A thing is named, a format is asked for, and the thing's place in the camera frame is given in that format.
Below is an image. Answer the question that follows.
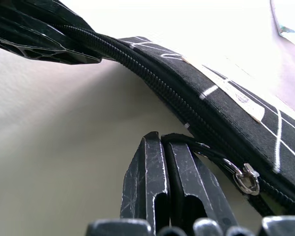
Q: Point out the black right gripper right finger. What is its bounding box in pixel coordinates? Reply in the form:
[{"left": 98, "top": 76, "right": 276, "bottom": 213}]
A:
[{"left": 162, "top": 141, "right": 238, "bottom": 235}]

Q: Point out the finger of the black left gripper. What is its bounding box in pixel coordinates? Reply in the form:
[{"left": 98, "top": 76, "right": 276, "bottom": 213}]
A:
[
  {"left": 0, "top": 0, "right": 102, "bottom": 66},
  {"left": 27, "top": 0, "right": 97, "bottom": 33}
]

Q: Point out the white sheet with teal print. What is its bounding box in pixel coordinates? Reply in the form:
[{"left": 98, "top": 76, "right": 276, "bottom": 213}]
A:
[{"left": 269, "top": 0, "right": 295, "bottom": 38}]

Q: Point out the black white grid pouch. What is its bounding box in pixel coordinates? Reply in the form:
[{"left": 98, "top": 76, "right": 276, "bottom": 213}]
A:
[{"left": 50, "top": 22, "right": 295, "bottom": 219}]

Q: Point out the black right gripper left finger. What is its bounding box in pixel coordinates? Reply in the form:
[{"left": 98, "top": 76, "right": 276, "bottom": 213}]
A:
[{"left": 119, "top": 131, "right": 172, "bottom": 236}]

